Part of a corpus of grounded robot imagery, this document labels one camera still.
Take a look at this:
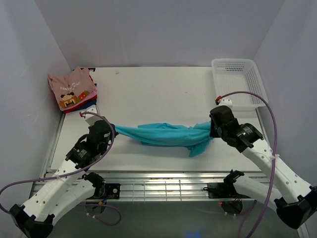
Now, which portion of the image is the blue folded t-shirt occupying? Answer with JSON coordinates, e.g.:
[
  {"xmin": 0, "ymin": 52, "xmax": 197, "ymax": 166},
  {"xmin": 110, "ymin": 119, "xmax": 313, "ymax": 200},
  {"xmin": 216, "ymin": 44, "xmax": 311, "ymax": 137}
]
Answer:
[{"xmin": 64, "ymin": 95, "xmax": 98, "ymax": 113}]

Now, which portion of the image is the red folded t-shirt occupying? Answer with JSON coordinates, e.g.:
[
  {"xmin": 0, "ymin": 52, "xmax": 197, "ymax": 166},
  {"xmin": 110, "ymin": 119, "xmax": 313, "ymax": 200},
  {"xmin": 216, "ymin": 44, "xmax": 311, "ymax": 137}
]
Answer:
[{"xmin": 62, "ymin": 83, "xmax": 98, "ymax": 114}]

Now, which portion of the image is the pink folded t-shirt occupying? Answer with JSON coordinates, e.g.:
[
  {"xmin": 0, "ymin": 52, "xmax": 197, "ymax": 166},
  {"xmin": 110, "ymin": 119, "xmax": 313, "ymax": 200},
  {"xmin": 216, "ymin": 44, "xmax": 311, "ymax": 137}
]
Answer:
[{"xmin": 77, "ymin": 85, "xmax": 98, "ymax": 103}]

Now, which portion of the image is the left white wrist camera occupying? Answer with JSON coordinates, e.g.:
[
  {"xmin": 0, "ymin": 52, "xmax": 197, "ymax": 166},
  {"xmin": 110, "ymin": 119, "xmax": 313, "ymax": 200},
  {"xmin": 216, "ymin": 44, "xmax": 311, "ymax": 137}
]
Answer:
[{"xmin": 79, "ymin": 105, "xmax": 101, "ymax": 126}]

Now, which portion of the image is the white plastic basket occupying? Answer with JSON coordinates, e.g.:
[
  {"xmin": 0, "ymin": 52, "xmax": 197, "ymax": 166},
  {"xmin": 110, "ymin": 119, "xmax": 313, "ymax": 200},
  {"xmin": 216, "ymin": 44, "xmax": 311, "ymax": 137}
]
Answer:
[{"xmin": 211, "ymin": 59, "xmax": 268, "ymax": 111}]

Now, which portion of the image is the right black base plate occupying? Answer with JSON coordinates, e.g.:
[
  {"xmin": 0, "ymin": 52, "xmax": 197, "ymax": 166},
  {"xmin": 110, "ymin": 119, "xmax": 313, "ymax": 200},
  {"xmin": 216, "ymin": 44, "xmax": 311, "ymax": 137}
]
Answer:
[{"xmin": 203, "ymin": 182, "xmax": 234, "ymax": 198}]

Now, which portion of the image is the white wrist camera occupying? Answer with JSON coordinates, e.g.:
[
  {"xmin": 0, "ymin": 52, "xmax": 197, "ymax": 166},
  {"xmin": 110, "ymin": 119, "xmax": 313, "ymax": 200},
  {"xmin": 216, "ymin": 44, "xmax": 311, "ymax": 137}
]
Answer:
[
  {"xmin": 215, "ymin": 96, "xmax": 233, "ymax": 108},
  {"xmin": 79, "ymin": 105, "xmax": 101, "ymax": 126}
]

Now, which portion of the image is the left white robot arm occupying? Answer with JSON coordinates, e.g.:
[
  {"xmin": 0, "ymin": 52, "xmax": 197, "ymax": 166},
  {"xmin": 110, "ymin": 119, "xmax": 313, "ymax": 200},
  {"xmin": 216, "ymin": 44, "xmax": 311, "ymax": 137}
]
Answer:
[{"xmin": 9, "ymin": 120, "xmax": 116, "ymax": 238}]

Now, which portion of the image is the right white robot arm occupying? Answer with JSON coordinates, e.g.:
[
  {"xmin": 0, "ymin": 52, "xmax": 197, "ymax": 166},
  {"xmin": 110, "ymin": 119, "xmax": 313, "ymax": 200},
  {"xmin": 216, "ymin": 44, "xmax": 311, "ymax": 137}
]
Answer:
[{"xmin": 210, "ymin": 106, "xmax": 317, "ymax": 229}]

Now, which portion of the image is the aluminium rail frame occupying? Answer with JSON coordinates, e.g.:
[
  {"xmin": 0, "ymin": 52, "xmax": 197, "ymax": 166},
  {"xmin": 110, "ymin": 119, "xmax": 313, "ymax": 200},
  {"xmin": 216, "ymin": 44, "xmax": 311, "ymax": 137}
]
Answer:
[{"xmin": 23, "ymin": 109, "xmax": 310, "ymax": 238}]

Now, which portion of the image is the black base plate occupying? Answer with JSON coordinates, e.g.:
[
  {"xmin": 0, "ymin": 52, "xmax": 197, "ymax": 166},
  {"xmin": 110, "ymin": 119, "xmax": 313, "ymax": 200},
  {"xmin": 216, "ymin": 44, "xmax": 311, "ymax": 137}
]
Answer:
[
  {"xmin": 203, "ymin": 182, "xmax": 234, "ymax": 198},
  {"xmin": 89, "ymin": 183, "xmax": 121, "ymax": 200}
]

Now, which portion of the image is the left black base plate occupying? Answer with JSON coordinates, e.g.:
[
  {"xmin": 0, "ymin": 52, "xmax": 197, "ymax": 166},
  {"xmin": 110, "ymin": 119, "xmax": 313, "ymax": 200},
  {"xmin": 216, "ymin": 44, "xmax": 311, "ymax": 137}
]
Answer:
[{"xmin": 89, "ymin": 183, "xmax": 121, "ymax": 200}]

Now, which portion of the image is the teal t-shirt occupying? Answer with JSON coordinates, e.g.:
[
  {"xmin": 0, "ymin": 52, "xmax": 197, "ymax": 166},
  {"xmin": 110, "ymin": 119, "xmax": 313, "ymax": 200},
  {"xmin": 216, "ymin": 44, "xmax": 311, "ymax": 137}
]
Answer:
[{"xmin": 115, "ymin": 121, "xmax": 212, "ymax": 157}]

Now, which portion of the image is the beige folded t-shirt with print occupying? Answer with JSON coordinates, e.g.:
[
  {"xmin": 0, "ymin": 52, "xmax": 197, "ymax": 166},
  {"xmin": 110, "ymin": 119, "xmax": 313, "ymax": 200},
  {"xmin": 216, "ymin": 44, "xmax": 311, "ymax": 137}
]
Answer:
[{"xmin": 48, "ymin": 67, "xmax": 94, "ymax": 111}]

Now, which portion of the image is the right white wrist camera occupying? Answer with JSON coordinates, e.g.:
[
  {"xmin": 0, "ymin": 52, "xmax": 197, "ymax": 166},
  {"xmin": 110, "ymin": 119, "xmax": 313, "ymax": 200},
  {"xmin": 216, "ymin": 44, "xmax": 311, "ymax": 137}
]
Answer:
[{"xmin": 215, "ymin": 96, "xmax": 233, "ymax": 108}]

